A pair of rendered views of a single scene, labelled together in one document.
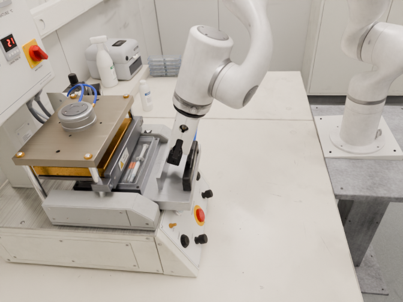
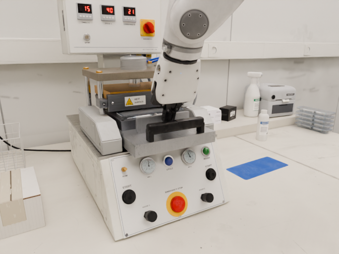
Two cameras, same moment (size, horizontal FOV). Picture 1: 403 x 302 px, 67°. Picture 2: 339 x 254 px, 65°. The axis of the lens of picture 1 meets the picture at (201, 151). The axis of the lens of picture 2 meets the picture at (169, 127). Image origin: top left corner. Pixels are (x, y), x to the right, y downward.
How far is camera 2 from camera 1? 56 cm
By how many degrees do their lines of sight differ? 50
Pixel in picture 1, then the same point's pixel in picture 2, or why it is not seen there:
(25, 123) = not seen: hidden behind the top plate
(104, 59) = (251, 90)
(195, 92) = (167, 27)
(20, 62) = (132, 27)
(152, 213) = (107, 138)
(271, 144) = not seen: outside the picture
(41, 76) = (146, 45)
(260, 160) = (317, 222)
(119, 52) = (268, 89)
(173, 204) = (128, 144)
